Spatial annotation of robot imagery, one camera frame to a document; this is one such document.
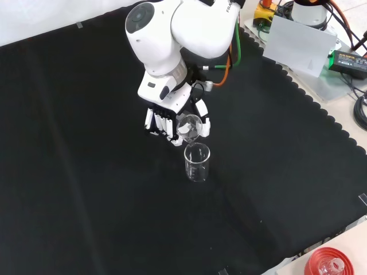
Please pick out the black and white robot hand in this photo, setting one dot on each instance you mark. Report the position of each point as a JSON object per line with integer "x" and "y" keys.
{"x": 179, "y": 100}

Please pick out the clear glass beaker with water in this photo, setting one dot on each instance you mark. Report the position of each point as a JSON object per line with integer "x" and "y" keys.
{"x": 186, "y": 129}

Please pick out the clear graduated glass beaker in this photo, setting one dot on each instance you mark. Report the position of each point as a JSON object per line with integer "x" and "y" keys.
{"x": 198, "y": 172}

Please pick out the black bench cloth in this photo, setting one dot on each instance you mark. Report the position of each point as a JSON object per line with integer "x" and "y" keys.
{"x": 86, "y": 143}

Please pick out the yellow stop button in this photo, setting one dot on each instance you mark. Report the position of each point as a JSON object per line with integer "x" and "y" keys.
{"x": 262, "y": 14}

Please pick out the grey tape strip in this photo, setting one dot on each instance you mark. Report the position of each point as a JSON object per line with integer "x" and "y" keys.
{"x": 80, "y": 25}

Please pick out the pale board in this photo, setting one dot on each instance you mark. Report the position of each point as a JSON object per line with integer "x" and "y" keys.
{"x": 298, "y": 43}

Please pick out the black power adapter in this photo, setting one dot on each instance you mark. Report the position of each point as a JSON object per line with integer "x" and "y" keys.
{"x": 348, "y": 61}

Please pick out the clear cloth clip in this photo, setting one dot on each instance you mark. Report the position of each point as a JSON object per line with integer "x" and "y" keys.
{"x": 223, "y": 272}
{"x": 363, "y": 199}

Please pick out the red ribbed round funnel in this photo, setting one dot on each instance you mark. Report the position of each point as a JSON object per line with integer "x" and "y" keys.
{"x": 315, "y": 260}

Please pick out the small clear glass piece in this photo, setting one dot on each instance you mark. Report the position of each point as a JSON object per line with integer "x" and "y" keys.
{"x": 332, "y": 266}

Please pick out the grey metal base plate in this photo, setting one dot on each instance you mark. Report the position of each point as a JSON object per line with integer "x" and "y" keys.
{"x": 329, "y": 86}

